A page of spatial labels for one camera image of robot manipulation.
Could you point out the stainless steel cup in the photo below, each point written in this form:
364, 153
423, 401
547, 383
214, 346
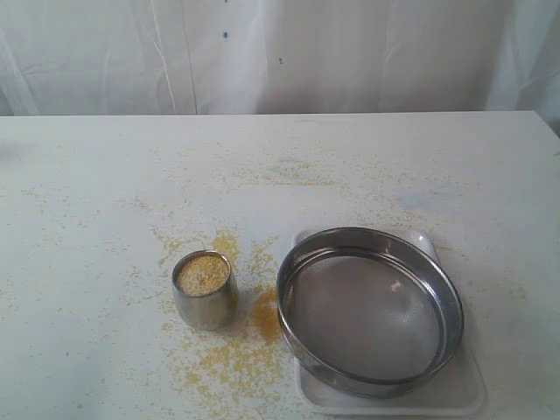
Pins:
204, 289

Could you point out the white backdrop curtain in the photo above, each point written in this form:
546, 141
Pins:
249, 57

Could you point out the round metal sieve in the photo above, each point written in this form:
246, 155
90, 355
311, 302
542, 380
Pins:
367, 312

